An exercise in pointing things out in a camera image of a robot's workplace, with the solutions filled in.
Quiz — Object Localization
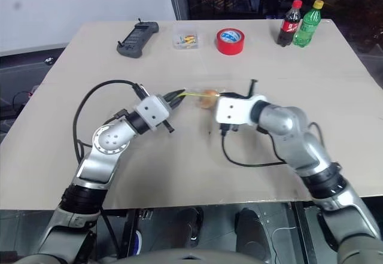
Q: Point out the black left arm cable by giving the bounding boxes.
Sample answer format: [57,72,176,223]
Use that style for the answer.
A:
[72,79,148,163]

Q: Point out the orange bread roll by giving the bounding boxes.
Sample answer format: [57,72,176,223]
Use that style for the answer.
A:
[195,88,218,110]

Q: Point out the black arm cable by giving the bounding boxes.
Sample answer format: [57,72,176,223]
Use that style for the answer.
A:
[72,79,148,163]
[220,122,326,167]

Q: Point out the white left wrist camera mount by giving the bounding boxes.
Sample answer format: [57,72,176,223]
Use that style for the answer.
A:
[133,94,173,132]

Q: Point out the grey remote controller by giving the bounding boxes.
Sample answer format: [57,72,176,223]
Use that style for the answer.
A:
[115,18,160,59]

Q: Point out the cola bottle red cap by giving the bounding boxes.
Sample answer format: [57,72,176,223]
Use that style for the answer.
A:
[276,0,303,48]

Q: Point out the green bottle yellow cap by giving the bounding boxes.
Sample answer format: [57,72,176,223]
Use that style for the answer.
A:
[292,0,325,48]

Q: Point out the clear zip bag yellow seal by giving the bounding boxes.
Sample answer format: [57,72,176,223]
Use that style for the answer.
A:
[178,85,238,111]

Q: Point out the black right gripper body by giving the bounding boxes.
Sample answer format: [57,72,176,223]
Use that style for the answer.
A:
[219,78,259,100]

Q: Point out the white floor cable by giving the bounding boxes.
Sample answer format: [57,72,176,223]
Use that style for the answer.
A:
[271,227,297,259]

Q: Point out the black rounded shape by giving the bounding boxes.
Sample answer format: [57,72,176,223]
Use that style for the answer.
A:
[175,207,205,243]
[235,208,268,262]

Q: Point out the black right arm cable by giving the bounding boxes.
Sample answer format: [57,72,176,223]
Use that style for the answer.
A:
[220,122,326,167]

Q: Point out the black cables beside table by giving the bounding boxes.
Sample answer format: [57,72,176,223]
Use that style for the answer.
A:
[12,84,39,110]

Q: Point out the clear plastic box small parts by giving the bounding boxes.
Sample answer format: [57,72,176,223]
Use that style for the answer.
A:
[172,25,201,50]

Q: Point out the black table leg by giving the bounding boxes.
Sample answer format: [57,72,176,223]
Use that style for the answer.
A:
[118,208,141,259]
[291,201,318,264]

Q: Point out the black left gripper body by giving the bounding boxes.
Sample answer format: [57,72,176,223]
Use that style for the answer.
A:
[162,93,175,134]

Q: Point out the grey robot torso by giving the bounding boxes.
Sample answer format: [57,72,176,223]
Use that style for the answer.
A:
[0,247,341,264]

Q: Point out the blue shoe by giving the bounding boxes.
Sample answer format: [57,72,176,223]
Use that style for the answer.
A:
[133,230,142,253]

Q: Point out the red tape roll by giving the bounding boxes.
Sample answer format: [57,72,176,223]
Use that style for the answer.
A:
[215,28,246,56]

